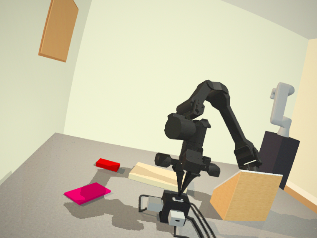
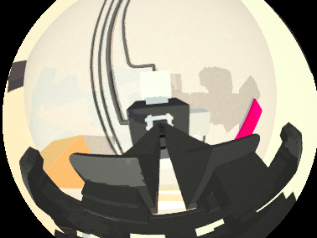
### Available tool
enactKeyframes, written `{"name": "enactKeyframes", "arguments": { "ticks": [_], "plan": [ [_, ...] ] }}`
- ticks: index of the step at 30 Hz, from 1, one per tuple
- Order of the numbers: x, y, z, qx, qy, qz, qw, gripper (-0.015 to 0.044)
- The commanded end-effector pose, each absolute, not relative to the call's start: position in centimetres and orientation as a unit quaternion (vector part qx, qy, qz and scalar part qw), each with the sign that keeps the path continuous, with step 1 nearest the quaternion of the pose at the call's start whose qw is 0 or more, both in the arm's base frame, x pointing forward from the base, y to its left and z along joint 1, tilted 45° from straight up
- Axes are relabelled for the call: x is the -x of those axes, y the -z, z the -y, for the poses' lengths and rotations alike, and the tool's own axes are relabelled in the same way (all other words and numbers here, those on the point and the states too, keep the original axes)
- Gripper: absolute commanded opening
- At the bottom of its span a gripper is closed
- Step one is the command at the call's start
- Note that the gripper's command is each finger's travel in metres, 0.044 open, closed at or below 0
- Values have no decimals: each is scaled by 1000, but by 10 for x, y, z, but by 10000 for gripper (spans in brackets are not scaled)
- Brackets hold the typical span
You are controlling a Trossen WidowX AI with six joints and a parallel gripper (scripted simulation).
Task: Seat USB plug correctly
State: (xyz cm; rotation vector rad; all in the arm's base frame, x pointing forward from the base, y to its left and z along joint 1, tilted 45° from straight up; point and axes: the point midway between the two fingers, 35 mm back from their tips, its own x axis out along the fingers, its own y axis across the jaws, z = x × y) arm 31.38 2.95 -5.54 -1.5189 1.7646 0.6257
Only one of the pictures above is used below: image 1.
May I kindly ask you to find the red rectangular block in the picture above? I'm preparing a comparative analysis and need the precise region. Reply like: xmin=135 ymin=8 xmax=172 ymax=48
xmin=96 ymin=158 xmax=120 ymax=172

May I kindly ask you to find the pink flat rectangular slab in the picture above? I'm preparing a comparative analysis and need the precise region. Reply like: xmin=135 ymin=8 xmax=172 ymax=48
xmin=64 ymin=182 xmax=111 ymax=205

